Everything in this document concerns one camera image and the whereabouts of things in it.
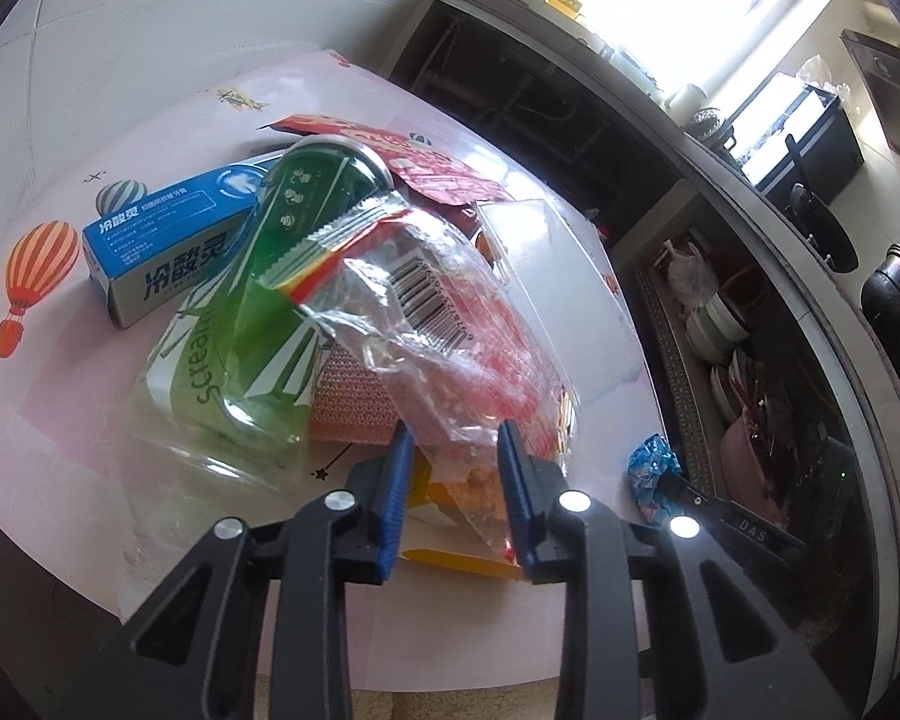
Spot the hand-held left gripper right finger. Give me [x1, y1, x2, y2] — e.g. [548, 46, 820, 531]
[495, 420, 848, 720]

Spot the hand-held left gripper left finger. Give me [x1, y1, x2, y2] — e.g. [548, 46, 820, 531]
[60, 418, 417, 720]

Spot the white and yellow medicine box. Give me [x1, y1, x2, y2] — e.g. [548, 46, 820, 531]
[397, 450, 526, 584]

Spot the pink knitted sponge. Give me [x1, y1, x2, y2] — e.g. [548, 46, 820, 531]
[307, 337, 406, 443]

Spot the blue wrapper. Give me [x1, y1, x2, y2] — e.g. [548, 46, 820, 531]
[628, 435, 680, 512]

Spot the clear plastic bag red print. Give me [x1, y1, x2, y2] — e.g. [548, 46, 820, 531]
[259, 191, 578, 563]

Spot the green plastic bottle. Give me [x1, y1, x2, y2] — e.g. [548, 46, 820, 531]
[139, 136, 395, 466]

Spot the red snack wrapper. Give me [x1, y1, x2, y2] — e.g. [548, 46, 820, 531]
[259, 114, 511, 207]

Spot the blue toothpaste box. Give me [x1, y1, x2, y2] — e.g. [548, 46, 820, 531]
[82, 165, 271, 329]

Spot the stack of plates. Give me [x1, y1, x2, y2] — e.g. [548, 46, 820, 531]
[709, 349, 766, 421]

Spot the stack of white bowls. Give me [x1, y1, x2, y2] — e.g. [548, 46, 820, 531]
[686, 292, 751, 350]

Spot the white plastic bag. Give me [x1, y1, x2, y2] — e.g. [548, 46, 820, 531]
[667, 240, 710, 301]

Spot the black wok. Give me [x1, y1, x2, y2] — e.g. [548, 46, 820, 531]
[786, 135, 860, 275]

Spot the black storage crate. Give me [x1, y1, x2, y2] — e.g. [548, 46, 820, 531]
[735, 75, 867, 203]

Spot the white jar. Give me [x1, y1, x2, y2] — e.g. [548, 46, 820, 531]
[664, 82, 710, 115]

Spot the metal range hood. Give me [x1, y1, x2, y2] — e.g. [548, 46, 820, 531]
[840, 30, 900, 158]

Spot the window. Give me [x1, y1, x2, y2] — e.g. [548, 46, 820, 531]
[570, 0, 807, 91]

